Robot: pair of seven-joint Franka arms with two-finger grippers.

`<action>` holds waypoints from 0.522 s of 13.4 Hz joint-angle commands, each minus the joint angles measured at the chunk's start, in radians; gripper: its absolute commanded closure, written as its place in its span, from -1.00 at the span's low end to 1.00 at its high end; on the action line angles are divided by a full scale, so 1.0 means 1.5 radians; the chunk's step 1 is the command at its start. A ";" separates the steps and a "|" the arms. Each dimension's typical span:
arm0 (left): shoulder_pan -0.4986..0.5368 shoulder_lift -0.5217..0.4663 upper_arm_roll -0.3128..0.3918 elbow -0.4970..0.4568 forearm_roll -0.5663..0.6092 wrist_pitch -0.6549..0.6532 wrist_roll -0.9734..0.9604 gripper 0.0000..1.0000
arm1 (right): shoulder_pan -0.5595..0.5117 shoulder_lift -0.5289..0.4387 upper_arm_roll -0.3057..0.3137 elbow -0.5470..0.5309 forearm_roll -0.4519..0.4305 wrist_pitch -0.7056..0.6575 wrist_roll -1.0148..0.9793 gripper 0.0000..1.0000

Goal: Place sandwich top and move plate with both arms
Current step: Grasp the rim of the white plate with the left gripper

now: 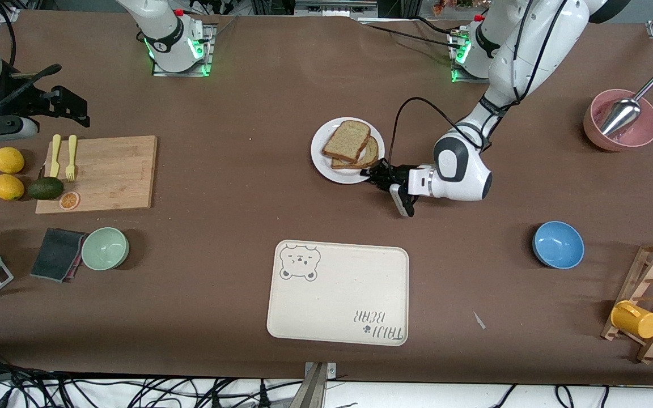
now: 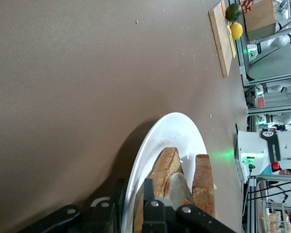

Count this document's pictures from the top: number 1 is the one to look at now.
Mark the orange slice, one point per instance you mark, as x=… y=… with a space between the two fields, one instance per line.
x=70 y=200

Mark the small white paper scrap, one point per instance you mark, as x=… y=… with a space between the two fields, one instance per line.
x=479 y=321

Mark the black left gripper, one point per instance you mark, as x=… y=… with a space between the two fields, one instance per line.
x=393 y=174

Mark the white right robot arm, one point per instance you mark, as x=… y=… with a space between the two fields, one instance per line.
x=170 y=42

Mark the blue bowl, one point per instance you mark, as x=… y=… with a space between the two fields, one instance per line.
x=558 y=245

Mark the pink bowl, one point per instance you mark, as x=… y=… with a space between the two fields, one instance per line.
x=644 y=130

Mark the fried egg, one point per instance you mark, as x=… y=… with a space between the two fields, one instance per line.
x=363 y=155

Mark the white round plate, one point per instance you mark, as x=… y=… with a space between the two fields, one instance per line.
x=323 y=170

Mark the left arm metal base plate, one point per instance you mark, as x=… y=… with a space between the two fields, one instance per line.
x=456 y=56

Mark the plain bread slice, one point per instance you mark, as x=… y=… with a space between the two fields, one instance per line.
x=346 y=139

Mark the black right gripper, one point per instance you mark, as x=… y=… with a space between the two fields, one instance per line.
x=43 y=103

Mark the aluminium frame structure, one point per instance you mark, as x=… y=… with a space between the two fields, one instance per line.
x=332 y=7

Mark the yellow mug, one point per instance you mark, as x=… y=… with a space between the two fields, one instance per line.
x=635 y=320

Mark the dark grey cloth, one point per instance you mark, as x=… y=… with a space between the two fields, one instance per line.
x=57 y=254

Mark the yellow plastic knife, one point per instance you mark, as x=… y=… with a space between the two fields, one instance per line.
x=55 y=156

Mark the pink cloth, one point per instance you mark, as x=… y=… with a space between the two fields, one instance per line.
x=76 y=269

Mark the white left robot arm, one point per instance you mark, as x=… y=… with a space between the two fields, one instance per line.
x=530 y=39

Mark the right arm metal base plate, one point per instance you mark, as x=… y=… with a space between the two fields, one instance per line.
x=208 y=51

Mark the pale green bowl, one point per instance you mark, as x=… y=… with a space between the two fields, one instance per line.
x=105 y=249

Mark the wooden cutting board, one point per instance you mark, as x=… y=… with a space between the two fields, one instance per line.
x=111 y=175

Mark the yellow plastic fork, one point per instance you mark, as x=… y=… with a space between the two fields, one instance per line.
x=71 y=156

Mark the cream tray with bear print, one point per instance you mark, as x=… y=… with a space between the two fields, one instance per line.
x=338 y=294

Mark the yellow lemon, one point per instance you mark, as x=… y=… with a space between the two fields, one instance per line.
x=8 y=187
x=9 y=160

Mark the metal scoop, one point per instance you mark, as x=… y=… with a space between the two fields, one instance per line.
x=618 y=116

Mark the green avocado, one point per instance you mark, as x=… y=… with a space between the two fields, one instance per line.
x=46 y=188

